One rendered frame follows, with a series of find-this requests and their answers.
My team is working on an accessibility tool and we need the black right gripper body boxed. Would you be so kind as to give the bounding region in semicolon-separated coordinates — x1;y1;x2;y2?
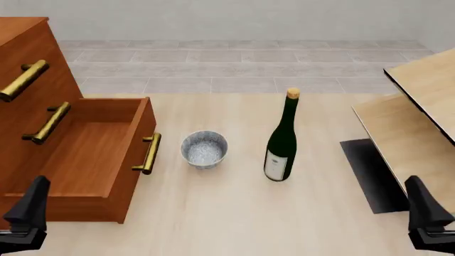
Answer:
408;228;455;253

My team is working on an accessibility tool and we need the speckled grey bowl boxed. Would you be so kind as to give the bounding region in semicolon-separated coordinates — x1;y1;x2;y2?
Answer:
180;129;229;171

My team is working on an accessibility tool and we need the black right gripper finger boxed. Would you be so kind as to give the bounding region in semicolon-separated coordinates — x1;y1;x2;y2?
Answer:
405;175;455;232

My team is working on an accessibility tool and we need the open wooden drawer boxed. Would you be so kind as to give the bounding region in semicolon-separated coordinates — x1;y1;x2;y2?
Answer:
0;97;158;225

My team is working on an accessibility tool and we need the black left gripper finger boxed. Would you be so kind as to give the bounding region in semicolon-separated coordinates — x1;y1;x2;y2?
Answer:
2;175;51;233

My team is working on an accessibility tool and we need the wooden cabinet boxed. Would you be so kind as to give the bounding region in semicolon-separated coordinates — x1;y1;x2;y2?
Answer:
0;17;85;230

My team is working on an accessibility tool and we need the pale wood panel black edge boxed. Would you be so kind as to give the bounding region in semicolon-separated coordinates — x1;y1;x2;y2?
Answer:
382;47;455;147

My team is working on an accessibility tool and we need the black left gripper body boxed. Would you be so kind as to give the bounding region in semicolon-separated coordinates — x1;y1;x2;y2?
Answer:
0;228;48;255

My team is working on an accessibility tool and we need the brass handle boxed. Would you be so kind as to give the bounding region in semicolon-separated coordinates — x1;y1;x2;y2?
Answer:
132;132;163;176
0;59;50;103
21;101;72;146

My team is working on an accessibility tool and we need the dark green wine bottle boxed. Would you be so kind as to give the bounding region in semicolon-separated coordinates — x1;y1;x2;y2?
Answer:
263;87;301;183

